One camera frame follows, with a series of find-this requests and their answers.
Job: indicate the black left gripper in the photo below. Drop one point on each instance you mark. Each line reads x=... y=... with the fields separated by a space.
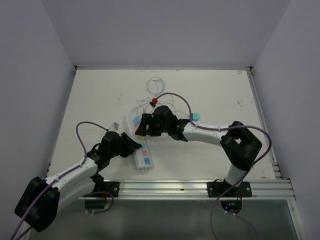
x=130 y=145

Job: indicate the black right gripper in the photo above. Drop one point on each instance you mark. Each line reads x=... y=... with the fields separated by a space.
x=147 y=119

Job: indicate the salmon pink plug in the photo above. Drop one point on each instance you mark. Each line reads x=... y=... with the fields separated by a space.
x=136 y=127

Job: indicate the light blue plug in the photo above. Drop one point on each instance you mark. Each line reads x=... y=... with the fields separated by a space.
x=136 y=121

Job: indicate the white power strip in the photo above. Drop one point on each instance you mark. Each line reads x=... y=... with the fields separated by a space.
x=142 y=157

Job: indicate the dark teal plug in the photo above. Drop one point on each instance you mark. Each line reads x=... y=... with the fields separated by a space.
x=194 y=116

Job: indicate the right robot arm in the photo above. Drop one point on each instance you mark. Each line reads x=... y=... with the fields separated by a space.
x=238 y=143

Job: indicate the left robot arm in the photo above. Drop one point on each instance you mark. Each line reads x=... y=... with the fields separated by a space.
x=43 y=198

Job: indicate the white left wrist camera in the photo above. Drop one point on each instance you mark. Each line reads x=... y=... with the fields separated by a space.
x=114 y=127

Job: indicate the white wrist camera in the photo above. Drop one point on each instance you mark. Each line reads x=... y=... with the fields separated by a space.
x=154 y=103
x=114 y=127

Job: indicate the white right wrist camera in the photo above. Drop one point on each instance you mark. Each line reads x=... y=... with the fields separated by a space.
x=154 y=103

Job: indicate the aluminium mounting rail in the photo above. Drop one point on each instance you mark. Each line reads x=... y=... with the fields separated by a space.
x=277 y=189

